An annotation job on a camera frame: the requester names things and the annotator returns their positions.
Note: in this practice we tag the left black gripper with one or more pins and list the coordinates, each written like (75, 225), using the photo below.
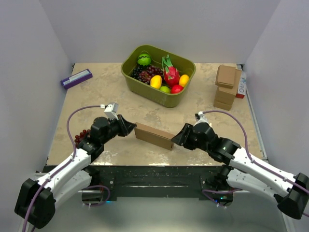
(125, 127)

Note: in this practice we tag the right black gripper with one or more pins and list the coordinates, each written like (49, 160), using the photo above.
(182, 138)

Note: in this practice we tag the brown cardboard paper box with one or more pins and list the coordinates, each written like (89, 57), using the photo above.
(154, 136)

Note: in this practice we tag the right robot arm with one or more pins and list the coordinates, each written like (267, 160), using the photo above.
(247, 172)

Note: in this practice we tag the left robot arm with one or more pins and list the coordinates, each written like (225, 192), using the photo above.
(38, 199)

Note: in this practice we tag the purple flat box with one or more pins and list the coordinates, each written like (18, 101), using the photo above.
(76, 79)

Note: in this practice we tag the top folded cardboard box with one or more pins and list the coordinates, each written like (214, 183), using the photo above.
(225, 76)

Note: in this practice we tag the white red printed box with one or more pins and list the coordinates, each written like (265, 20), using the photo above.
(241, 92)

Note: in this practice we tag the red grape bunch on table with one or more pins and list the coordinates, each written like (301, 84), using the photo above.
(81, 136)

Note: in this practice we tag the red apple toy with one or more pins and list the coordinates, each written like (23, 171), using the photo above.
(176, 89)

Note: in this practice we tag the green lime toy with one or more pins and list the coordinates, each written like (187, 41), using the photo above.
(165, 89)

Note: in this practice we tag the dark purple grape bunch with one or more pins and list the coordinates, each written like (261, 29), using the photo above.
(136, 73)

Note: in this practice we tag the red grape bunch in bin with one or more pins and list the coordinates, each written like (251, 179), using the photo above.
(149, 72)

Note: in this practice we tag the yellow mango toy left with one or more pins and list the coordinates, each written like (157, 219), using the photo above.
(156, 81)

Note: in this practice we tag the yellow mango toy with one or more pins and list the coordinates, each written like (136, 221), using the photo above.
(184, 79)
(156, 81)

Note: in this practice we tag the yellow mango toy right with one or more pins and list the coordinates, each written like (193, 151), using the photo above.
(184, 79)

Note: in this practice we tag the pink dragon fruit toy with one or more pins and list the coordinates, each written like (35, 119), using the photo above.
(171, 74)

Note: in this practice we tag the olive green plastic bin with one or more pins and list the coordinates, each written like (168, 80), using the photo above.
(183, 65)

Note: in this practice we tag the green watermelon toy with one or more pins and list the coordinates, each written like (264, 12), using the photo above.
(144, 59)

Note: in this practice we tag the stack of folded cardboard boxes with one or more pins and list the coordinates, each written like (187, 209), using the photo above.
(225, 97)

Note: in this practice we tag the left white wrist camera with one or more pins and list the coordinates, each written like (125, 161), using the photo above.
(110, 110)

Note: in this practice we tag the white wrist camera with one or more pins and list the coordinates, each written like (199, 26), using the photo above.
(110, 110)
(200, 118)

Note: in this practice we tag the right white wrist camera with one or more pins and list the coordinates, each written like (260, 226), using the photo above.
(200, 118)

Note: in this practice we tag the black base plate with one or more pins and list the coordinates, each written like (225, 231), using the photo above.
(162, 181)

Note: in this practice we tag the aluminium frame rail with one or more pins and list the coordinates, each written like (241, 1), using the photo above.
(38, 199)

